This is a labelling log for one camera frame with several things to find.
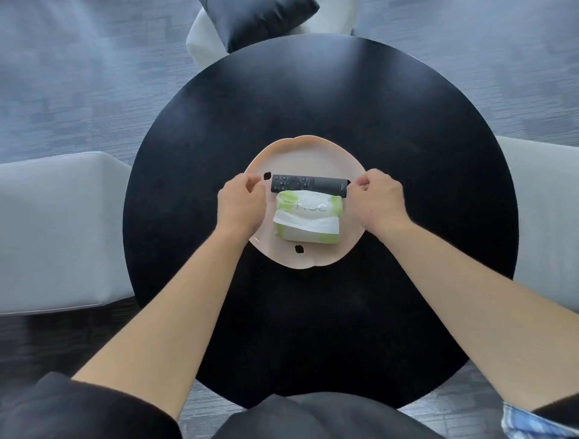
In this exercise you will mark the black cushion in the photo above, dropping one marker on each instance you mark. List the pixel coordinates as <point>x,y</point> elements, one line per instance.
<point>258,20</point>

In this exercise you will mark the pink scalloped tray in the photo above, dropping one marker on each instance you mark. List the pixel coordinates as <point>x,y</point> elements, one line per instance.
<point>307,156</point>

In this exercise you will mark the person's left forearm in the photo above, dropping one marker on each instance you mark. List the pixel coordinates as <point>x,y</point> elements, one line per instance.
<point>172,316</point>

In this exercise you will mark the person's right hand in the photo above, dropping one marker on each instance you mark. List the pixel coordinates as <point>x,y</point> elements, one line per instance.
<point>377,201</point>

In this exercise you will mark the green white tissue pack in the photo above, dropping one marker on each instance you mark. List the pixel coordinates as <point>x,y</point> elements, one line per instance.
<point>307,219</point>

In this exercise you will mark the person's left fingers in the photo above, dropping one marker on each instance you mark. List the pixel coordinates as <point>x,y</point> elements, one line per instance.
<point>252,181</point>

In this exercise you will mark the white upholstered chair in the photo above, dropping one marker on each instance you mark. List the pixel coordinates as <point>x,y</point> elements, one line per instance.
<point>54,230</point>
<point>203,40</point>
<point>547,217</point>

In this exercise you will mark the person's right fingers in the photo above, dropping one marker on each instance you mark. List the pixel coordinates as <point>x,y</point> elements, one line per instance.
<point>361,179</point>

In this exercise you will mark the person's black top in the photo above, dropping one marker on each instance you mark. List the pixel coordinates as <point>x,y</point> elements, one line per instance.
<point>325,418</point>

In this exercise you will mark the person's black sleeve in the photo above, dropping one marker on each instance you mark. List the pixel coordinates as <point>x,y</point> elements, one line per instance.
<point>561,411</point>
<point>68,411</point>

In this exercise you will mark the person's black left sleeve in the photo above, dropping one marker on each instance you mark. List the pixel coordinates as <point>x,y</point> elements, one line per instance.
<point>68,411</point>

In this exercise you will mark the person's left hand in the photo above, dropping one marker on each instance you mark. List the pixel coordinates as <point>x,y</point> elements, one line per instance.
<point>239,203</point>

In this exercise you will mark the person's black right sleeve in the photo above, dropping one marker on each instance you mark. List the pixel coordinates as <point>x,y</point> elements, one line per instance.
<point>561,411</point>

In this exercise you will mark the black remote control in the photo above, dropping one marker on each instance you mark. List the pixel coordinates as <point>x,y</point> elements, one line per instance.
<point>312,183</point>

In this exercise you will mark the blue plaid cloth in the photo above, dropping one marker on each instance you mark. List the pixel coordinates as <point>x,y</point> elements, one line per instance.
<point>524,427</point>

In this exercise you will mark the person's right forearm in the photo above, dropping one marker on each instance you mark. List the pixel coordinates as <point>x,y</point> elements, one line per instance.
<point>479,312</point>

